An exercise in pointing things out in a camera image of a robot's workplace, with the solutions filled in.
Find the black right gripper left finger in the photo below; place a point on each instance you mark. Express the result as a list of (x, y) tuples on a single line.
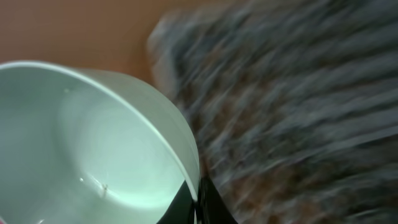
[(181, 210)]

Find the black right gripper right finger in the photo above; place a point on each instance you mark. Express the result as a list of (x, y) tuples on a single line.
[(210, 206)]

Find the mint green bowl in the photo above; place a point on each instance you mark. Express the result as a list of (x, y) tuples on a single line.
[(89, 146)]

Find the grey dishwasher rack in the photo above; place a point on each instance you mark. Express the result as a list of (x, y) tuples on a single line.
[(293, 105)]

